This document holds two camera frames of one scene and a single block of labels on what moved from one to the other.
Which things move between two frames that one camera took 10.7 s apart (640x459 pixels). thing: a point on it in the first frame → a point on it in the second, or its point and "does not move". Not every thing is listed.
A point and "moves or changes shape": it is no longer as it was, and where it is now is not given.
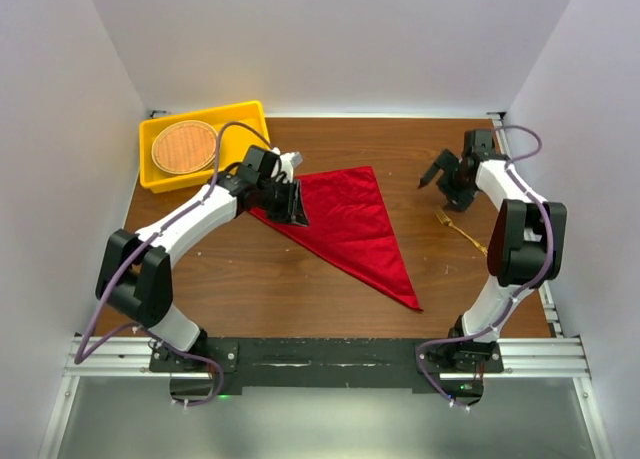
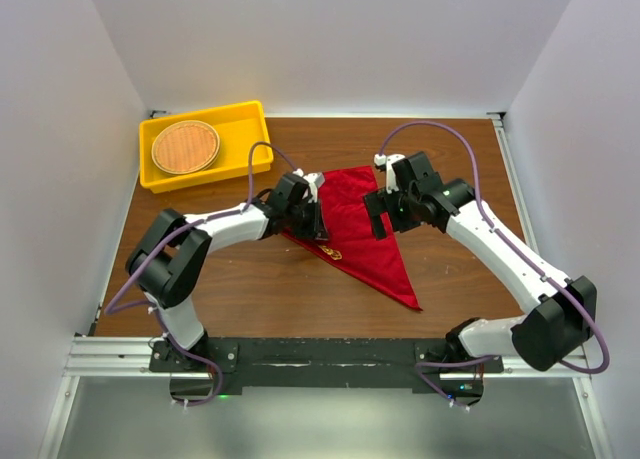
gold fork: [449, 222] moves or changes shape
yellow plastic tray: [177, 149] does not move
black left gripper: [298, 217] → [316, 227]
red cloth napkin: [347, 215] does not move
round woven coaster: [184, 147] does not move
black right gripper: [459, 200] → [381, 202]
